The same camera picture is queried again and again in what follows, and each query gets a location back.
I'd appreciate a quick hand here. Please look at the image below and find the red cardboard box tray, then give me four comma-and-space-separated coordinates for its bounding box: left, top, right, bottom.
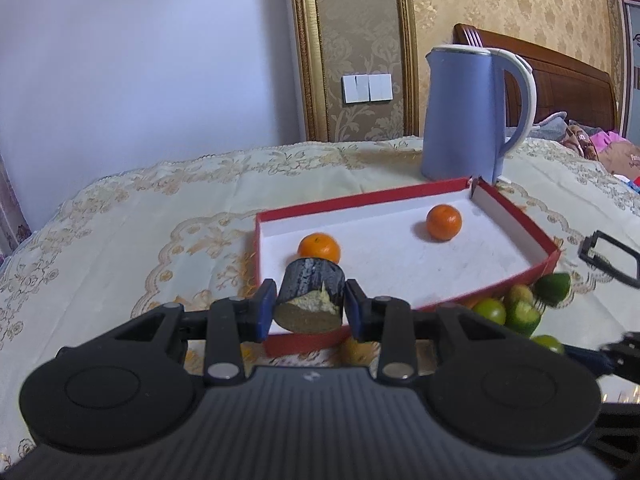
254, 176, 562, 358

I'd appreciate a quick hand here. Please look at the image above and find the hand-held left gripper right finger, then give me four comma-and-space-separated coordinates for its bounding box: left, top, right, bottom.
344, 279, 512, 386

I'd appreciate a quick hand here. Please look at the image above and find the pink patterned bedding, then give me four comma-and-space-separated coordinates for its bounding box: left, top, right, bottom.
532, 112, 640, 196

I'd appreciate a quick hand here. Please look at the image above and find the dark sugarcane piece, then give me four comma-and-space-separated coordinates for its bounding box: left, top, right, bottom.
273, 257, 347, 335

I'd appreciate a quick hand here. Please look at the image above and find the yellowish green lime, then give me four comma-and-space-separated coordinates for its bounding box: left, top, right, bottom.
503, 283, 535, 306

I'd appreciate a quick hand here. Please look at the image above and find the blue electric kettle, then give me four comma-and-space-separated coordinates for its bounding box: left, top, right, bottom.
420, 45, 538, 186

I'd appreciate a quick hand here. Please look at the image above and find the wooden bed headboard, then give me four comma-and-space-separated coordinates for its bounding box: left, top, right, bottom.
452, 23, 620, 133

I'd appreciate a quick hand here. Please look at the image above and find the gold wall panel frame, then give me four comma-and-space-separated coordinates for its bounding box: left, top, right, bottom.
287, 0, 420, 142

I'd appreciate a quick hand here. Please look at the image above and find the white wall switch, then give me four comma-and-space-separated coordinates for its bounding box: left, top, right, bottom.
341, 73, 395, 105

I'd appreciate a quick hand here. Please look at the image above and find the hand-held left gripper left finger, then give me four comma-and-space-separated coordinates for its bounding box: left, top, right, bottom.
107, 279, 277, 386

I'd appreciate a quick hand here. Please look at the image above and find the wardrobe door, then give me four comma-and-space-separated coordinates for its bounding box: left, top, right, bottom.
619, 0, 640, 136

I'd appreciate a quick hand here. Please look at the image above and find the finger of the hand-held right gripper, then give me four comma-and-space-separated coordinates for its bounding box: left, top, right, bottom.
578, 230, 640, 289
564, 331, 640, 377

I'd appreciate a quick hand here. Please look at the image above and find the orange mandarin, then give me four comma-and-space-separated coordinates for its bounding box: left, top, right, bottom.
341, 337, 385, 367
426, 204, 463, 242
297, 232, 341, 265

